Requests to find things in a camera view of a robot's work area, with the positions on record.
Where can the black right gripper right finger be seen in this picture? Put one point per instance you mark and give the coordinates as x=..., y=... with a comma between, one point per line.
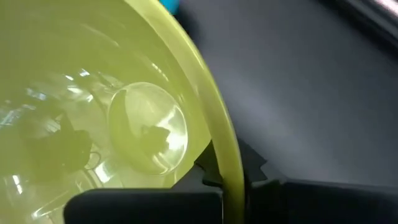
x=311, y=202

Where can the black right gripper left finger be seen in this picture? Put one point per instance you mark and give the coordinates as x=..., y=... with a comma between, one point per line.
x=149, y=207

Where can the yellow-green plastic bowl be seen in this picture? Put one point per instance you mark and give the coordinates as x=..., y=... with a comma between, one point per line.
x=93, y=77

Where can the blue plastic bowl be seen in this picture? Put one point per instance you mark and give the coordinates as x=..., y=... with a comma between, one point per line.
x=170, y=5

